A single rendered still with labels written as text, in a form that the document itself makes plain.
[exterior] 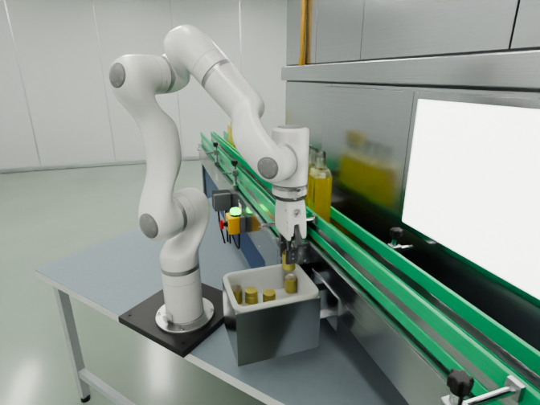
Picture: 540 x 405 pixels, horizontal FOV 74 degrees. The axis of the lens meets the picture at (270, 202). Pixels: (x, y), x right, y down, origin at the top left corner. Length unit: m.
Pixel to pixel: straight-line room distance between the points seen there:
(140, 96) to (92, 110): 5.98
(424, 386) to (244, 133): 0.59
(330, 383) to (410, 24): 0.94
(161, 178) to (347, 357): 0.74
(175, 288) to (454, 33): 0.97
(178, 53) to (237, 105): 0.19
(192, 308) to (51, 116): 6.09
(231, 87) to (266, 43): 6.38
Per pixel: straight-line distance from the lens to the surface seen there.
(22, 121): 7.16
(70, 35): 6.95
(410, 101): 0.95
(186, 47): 0.91
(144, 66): 0.98
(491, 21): 0.86
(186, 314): 1.20
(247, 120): 0.77
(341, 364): 1.14
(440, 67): 0.90
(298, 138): 0.79
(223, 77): 0.86
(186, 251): 1.11
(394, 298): 0.80
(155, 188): 1.02
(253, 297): 0.98
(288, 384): 1.07
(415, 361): 0.77
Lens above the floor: 1.53
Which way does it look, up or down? 20 degrees down
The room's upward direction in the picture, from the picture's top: straight up
